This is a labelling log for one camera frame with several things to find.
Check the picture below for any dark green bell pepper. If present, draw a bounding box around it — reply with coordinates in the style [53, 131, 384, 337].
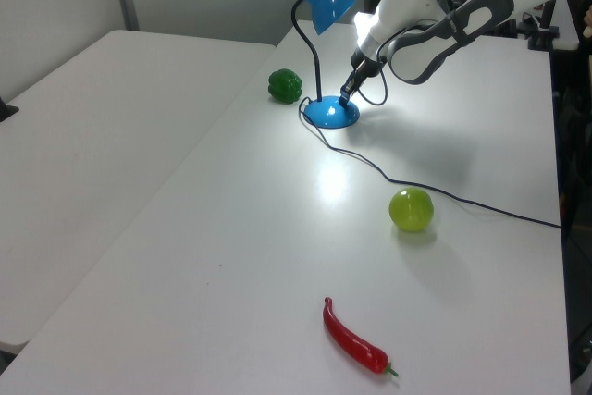
[267, 68, 304, 105]

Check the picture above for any light green apple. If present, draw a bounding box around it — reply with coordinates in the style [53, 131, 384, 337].
[388, 187, 435, 233]

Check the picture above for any red chili pepper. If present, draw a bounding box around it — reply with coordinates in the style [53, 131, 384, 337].
[322, 296, 399, 378]

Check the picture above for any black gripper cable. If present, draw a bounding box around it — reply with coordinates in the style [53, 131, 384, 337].
[356, 27, 408, 107]

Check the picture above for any blue desk lamp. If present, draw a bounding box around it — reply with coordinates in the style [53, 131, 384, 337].
[290, 0, 361, 130]

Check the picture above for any black lamp power cable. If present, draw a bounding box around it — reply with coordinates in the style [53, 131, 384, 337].
[298, 96, 562, 229]

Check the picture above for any black table clamp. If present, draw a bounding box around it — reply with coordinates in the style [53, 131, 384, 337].
[0, 96, 20, 123]

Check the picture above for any black camera stand with clamp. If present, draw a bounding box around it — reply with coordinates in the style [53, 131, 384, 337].
[527, 0, 561, 52]

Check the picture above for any brown chair back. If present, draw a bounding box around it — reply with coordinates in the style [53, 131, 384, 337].
[562, 0, 592, 52]

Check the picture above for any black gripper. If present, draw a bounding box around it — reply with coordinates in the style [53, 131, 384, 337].
[339, 45, 386, 106]

